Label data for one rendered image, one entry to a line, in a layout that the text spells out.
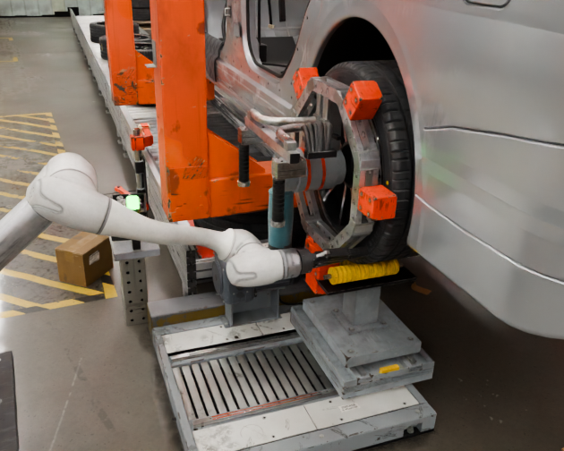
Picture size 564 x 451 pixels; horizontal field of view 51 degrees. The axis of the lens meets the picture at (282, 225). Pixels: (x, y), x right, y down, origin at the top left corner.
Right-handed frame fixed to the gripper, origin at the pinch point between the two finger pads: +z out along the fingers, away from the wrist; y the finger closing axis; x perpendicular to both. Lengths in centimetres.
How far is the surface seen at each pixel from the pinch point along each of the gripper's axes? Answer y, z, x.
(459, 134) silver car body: 58, 5, 9
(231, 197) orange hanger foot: -48, -22, 43
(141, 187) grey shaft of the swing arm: -163, -42, 101
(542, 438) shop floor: -21, 59, -69
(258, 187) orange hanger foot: -46, -11, 45
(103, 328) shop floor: -100, -75, 10
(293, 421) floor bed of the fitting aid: -35, -22, -44
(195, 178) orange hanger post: -41, -36, 49
